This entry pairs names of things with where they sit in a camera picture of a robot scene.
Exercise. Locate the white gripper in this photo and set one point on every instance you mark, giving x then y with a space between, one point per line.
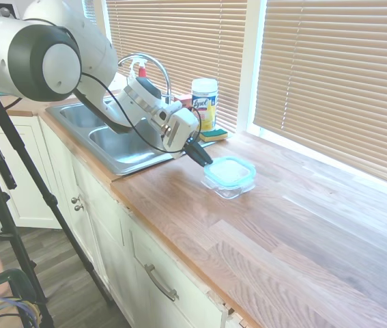
181 131

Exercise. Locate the teal rimmed container lid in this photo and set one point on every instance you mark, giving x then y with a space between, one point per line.
230 172

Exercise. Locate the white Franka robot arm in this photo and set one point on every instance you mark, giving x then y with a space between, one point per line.
60 61

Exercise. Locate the clear glass food container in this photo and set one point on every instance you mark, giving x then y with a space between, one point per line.
227 193

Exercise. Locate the yellow green sponge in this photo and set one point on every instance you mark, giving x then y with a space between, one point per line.
213 136

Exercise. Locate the Lysol wipes canister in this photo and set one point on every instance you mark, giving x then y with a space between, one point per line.
207 106

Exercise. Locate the orange cardboard box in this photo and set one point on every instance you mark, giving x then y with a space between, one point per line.
184 101

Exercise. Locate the stainless steel double sink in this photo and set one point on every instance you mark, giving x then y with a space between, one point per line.
125 147

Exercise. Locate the chrome gooseneck faucet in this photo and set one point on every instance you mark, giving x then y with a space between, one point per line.
164 73

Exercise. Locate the clear spray bottle red nozzle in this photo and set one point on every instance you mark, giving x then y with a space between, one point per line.
142 71

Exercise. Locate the narrow tan window blind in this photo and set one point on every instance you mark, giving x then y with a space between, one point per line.
196 41

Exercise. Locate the white base cabinet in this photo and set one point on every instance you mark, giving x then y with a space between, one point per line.
118 239

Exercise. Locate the round metal cabinet knob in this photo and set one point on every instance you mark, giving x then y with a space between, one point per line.
78 207
74 199

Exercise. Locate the wide tan window blind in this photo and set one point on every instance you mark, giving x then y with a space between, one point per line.
336 78

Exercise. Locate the black camera tripod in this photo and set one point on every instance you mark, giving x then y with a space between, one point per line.
5 164

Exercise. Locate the green metal frame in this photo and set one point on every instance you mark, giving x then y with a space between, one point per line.
15 276

